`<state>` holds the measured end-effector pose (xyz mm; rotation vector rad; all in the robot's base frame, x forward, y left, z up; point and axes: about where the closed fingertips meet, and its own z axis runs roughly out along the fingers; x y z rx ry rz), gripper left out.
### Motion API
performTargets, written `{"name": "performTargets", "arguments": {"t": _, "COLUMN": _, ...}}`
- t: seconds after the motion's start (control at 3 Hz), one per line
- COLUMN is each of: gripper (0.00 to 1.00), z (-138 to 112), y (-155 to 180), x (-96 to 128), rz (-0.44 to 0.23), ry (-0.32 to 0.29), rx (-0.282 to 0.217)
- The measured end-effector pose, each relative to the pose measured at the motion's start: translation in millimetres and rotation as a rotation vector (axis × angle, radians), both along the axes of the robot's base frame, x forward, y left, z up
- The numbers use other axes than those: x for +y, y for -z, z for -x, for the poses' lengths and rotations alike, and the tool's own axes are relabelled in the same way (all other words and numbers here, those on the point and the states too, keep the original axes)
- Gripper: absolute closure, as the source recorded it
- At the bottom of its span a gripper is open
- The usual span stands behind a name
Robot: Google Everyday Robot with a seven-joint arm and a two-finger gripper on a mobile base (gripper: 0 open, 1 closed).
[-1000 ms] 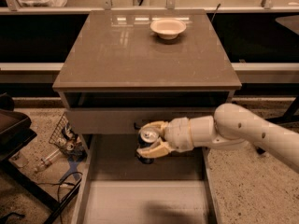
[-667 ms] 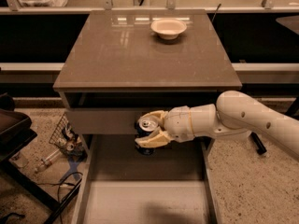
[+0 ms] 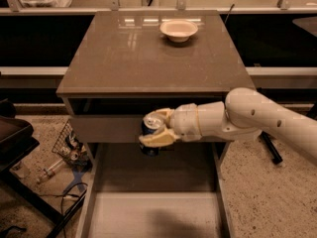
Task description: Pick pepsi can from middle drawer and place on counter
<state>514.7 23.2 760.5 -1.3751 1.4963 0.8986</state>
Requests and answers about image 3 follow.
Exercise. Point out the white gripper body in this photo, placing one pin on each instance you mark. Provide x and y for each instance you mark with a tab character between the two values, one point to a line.
184	121

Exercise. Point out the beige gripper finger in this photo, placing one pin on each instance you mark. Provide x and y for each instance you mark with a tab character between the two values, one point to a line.
163	116
163	138

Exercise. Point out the pepsi soda can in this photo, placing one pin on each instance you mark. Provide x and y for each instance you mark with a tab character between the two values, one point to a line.
150	124

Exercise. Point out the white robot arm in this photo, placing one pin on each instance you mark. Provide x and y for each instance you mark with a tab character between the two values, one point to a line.
243	115

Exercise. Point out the open middle drawer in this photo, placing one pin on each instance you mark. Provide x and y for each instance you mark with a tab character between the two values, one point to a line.
176	194

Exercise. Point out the grey cabinet with counter top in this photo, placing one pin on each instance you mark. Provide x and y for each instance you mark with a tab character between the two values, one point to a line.
126	66

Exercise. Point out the top drawer front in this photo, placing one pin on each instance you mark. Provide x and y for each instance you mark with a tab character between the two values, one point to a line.
107	128

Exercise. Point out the white paper bowl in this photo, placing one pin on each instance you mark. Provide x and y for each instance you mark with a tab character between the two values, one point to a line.
178	31

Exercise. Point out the blue tape cross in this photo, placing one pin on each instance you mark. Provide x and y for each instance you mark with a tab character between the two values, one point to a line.
77	182

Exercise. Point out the clear plastic bottle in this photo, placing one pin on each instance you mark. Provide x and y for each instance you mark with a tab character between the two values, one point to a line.
51	171

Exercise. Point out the wire basket with items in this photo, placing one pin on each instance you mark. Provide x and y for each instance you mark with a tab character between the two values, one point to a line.
69	148

